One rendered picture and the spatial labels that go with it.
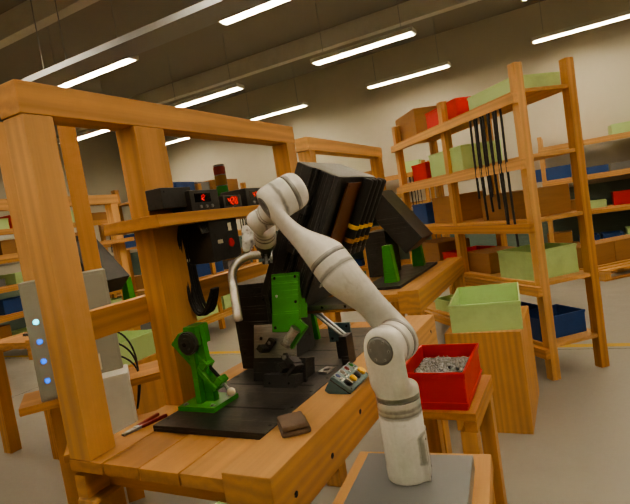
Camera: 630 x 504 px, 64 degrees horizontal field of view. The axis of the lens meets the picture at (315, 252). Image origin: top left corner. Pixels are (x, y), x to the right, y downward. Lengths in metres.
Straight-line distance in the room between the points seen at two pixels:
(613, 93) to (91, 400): 9.81
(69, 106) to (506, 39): 9.60
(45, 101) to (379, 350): 1.14
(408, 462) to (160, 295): 1.04
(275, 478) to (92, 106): 1.19
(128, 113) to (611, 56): 9.46
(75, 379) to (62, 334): 0.13
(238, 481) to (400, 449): 0.40
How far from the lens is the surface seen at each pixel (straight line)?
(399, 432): 1.10
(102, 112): 1.76
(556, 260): 4.19
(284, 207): 1.16
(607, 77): 10.51
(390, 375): 1.06
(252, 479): 1.26
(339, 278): 1.08
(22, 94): 1.61
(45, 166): 1.58
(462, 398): 1.66
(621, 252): 8.44
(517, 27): 10.75
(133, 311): 1.82
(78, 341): 1.58
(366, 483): 1.18
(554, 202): 4.19
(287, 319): 1.80
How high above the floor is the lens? 1.46
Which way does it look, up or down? 4 degrees down
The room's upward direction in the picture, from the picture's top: 9 degrees counter-clockwise
